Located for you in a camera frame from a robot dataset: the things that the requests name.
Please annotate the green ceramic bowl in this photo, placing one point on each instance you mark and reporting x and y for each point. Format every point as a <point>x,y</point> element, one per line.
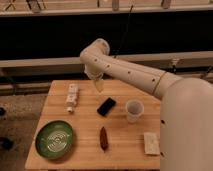
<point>54,139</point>

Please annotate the white bottle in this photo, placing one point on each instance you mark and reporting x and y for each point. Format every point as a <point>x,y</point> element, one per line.
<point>72,97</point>

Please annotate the clear plastic cup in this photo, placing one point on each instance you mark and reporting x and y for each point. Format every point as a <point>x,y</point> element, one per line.
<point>134,110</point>

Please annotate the wooden table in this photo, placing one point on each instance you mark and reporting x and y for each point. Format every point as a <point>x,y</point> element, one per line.
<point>125,141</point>

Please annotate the black phone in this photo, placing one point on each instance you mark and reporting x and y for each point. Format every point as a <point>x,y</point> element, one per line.
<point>106,106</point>

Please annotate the dark red chili pepper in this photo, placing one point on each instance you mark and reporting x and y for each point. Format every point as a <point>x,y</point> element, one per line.
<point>103,139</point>

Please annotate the white rectangular sponge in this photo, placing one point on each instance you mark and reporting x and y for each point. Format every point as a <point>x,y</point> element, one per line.
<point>151,144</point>

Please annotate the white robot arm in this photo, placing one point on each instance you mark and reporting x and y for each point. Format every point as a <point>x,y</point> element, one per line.
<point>185,106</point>

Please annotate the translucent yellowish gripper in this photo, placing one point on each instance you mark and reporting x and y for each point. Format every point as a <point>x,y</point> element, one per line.
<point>99,84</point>

